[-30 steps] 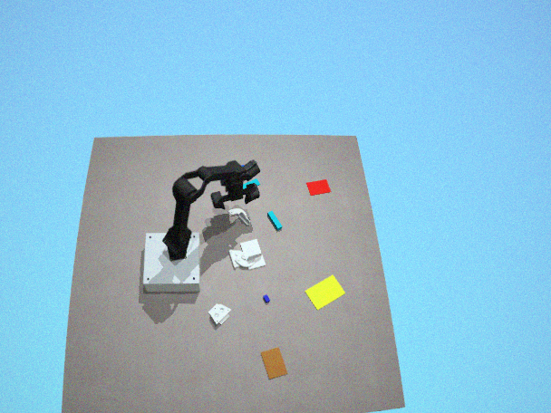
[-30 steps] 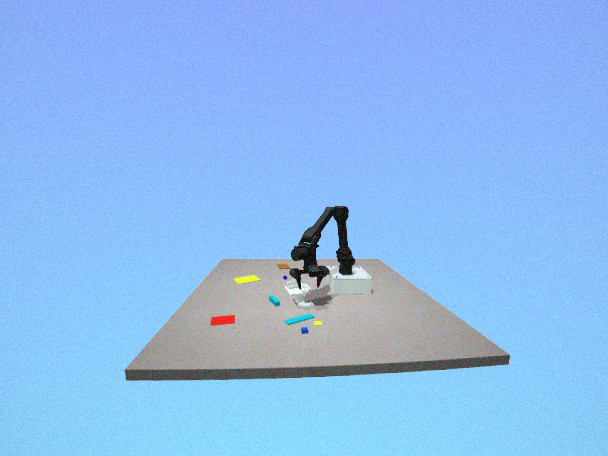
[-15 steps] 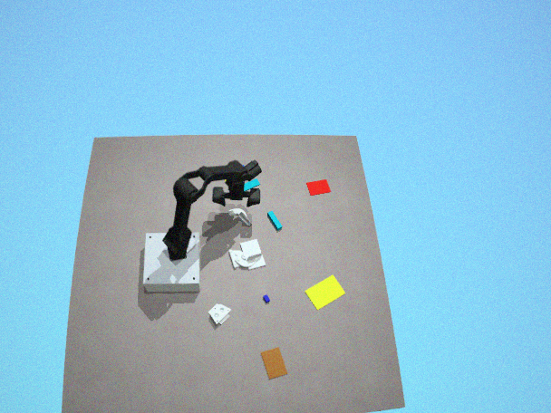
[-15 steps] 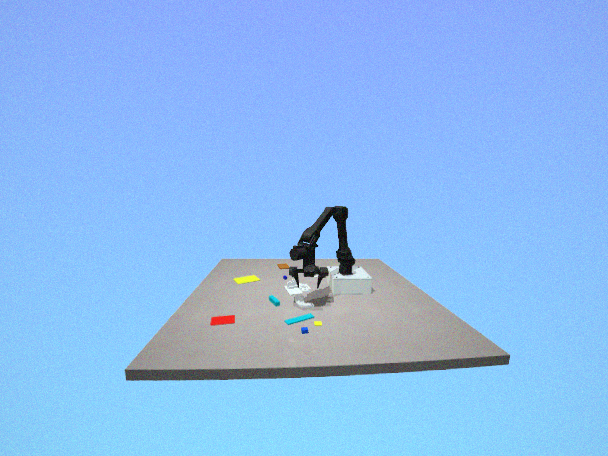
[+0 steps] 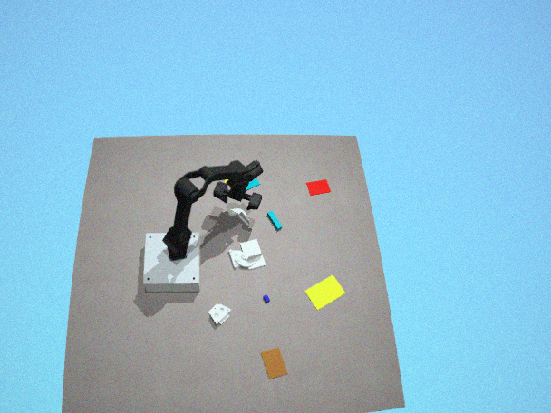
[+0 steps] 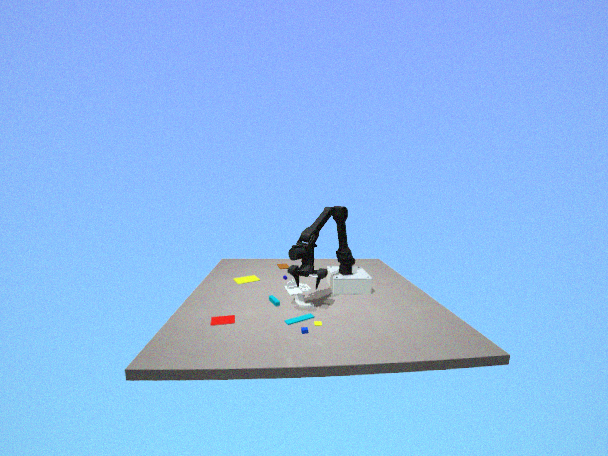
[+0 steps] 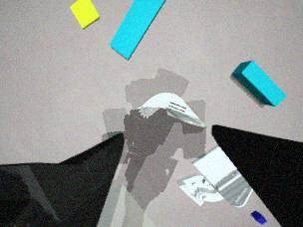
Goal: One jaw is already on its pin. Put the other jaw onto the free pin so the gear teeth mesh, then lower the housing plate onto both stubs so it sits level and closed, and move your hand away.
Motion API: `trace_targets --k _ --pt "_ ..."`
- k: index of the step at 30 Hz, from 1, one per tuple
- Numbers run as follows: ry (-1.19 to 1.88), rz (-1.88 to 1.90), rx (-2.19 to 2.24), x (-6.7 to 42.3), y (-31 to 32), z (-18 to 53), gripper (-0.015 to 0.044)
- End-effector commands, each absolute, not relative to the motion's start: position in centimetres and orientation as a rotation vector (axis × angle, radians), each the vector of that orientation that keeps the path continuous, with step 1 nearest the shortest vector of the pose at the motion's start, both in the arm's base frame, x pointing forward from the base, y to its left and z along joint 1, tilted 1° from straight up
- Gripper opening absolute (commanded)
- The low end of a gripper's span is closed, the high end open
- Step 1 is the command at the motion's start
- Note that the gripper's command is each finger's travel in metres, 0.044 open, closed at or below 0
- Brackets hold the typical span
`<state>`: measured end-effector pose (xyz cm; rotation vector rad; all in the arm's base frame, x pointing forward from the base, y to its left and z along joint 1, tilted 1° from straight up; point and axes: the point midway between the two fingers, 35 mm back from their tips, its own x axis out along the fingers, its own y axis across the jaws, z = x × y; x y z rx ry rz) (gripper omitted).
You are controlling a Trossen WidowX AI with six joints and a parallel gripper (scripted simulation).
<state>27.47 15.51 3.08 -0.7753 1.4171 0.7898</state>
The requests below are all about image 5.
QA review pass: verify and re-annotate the yellow rectangular plate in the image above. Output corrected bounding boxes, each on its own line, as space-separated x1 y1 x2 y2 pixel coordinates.
304 275 345 310

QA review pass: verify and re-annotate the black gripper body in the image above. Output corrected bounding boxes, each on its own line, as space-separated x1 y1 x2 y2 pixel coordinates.
214 181 262 210

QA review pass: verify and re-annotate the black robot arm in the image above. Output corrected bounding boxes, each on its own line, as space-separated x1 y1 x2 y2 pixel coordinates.
162 160 263 261

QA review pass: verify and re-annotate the cyan rectangular block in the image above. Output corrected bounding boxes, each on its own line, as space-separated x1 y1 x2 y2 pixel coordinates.
267 211 282 231

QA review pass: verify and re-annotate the red flat rectangular plate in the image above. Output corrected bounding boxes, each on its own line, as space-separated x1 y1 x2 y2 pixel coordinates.
306 179 331 196

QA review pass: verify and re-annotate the orange rectangular block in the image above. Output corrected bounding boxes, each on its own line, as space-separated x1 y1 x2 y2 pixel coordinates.
261 347 287 379

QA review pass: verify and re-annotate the cyan flat bar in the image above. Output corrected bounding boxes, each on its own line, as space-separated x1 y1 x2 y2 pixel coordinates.
246 179 260 191

